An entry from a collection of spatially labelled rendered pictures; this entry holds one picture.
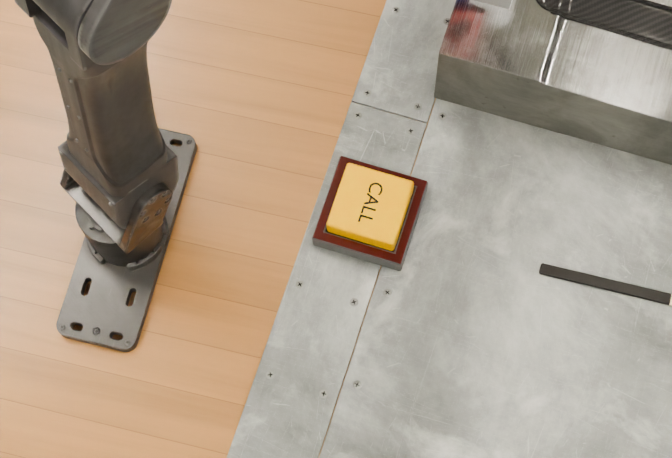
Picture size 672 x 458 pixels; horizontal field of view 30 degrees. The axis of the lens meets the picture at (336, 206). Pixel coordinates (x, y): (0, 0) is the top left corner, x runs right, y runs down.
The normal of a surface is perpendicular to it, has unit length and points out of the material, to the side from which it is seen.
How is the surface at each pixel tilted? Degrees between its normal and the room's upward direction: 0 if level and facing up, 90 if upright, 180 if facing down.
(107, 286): 0
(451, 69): 90
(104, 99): 92
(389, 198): 0
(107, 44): 90
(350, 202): 0
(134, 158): 79
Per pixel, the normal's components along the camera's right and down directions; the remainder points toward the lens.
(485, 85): -0.31, 0.90
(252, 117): -0.03, -0.33
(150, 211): 0.70, 0.67
